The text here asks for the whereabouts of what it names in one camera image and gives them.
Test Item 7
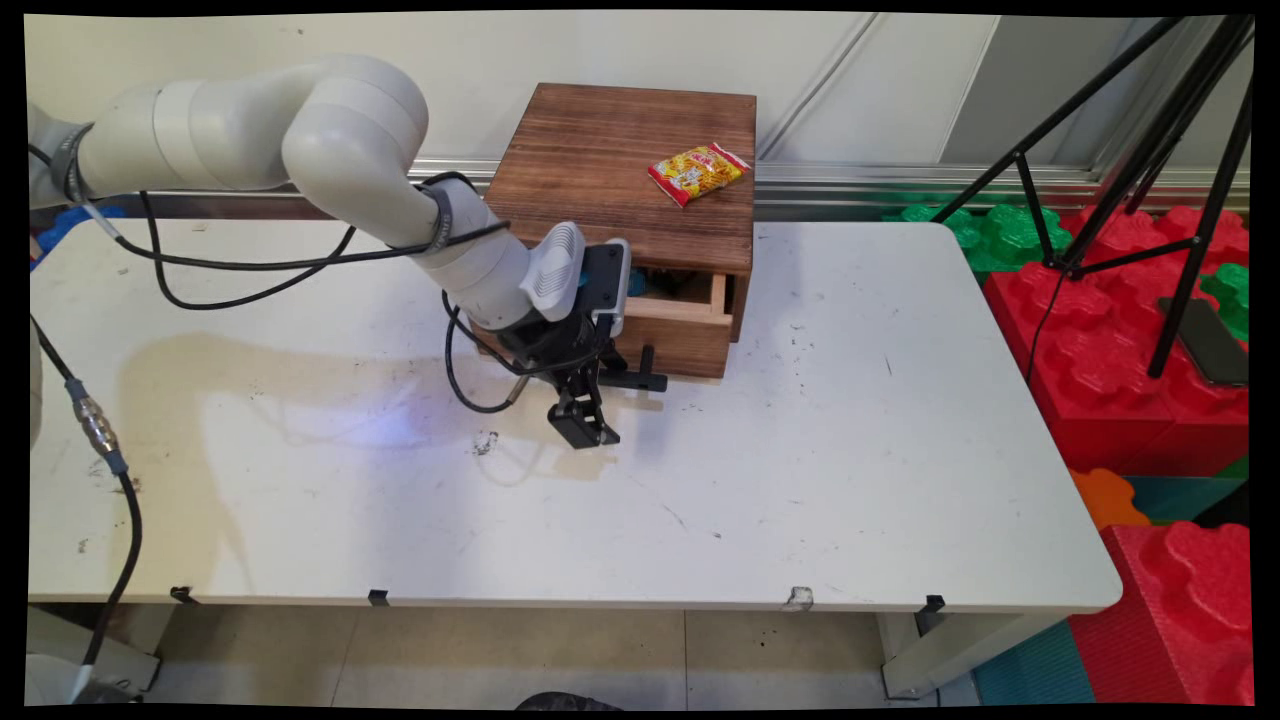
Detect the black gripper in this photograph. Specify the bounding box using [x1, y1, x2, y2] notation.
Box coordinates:
[495, 312, 622, 450]

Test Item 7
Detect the wooden drawer with black handle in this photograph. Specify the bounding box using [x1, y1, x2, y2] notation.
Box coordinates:
[600, 268, 737, 393]

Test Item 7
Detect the brown wooden drawer cabinet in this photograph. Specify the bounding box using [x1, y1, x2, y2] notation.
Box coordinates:
[483, 83, 758, 346]

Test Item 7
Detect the yellow red snack packet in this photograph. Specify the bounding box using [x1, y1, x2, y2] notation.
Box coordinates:
[647, 143, 751, 208]

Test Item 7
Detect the white table leg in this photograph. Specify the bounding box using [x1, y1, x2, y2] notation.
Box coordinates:
[28, 605, 161, 701]
[878, 610, 1063, 699]

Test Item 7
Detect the green foam block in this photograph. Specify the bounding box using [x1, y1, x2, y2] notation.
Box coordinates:
[885, 203, 1071, 273]
[1200, 262, 1251, 341]

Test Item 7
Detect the large red foam block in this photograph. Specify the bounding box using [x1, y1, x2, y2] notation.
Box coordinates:
[985, 205, 1251, 476]

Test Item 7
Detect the teal foam mat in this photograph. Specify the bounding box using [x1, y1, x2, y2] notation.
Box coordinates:
[975, 620, 1096, 706]

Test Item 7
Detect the orange foam piece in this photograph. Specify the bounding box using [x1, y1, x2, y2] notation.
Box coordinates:
[1070, 468, 1151, 531]

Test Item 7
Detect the black tripod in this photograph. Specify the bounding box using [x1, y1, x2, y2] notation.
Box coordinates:
[930, 15, 1256, 379]

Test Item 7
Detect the black phone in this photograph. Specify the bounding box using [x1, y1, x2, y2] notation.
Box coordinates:
[1158, 297, 1249, 388]

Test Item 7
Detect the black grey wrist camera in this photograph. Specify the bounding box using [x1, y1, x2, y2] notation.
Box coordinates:
[578, 240, 633, 338]

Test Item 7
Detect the white ribbed wrist mount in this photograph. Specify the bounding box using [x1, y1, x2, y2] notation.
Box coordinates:
[518, 222, 587, 323]

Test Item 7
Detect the aluminium wall rail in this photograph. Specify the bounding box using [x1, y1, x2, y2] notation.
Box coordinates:
[100, 152, 1251, 223]

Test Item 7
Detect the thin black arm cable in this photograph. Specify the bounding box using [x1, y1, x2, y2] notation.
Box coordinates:
[30, 145, 601, 414]

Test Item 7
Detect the thick black cable with connector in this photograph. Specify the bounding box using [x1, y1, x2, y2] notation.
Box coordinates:
[30, 320, 143, 701]

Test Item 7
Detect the black cable strap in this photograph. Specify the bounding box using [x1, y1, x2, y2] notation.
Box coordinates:
[60, 122, 97, 203]

